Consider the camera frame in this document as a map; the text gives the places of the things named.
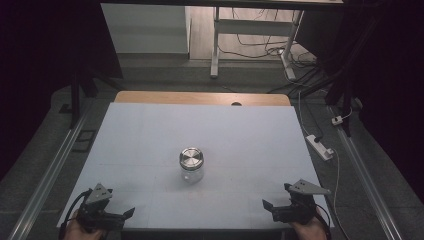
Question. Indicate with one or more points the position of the white desk frame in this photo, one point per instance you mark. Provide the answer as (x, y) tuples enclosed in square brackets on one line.
[(253, 26)]

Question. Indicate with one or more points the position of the black curtain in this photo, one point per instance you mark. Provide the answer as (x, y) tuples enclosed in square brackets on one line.
[(40, 66), (390, 83)]

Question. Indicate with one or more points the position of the white table cover sheet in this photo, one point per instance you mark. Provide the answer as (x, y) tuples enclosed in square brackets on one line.
[(206, 126)]

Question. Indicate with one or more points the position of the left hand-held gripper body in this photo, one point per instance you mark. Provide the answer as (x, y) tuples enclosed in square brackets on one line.
[(95, 208)]

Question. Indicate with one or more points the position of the round silver metal lid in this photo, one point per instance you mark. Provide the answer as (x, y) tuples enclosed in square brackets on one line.
[(191, 158)]

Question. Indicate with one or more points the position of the person's right hand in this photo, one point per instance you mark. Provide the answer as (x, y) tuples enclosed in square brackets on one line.
[(310, 230)]

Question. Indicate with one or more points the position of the white wall panel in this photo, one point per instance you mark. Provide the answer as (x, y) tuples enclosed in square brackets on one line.
[(143, 30)]

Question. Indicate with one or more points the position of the person's left hand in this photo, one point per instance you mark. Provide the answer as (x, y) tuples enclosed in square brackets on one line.
[(78, 232)]

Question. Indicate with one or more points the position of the black metal stand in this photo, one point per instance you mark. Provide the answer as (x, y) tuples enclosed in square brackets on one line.
[(76, 100), (346, 100)]

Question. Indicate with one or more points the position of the small white adapter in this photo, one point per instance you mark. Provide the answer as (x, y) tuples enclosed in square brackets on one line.
[(337, 120)]

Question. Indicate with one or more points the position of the white power strip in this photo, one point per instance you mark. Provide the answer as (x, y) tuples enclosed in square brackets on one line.
[(319, 146)]

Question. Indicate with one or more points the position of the aluminium floor rail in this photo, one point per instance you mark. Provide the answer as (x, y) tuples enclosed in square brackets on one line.
[(46, 180), (366, 180)]

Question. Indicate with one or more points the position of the black rectangular floor frame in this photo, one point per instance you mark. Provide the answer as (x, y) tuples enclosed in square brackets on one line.
[(84, 140)]

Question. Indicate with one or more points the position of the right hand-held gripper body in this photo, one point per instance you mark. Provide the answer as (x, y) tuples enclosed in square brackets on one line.
[(300, 205)]

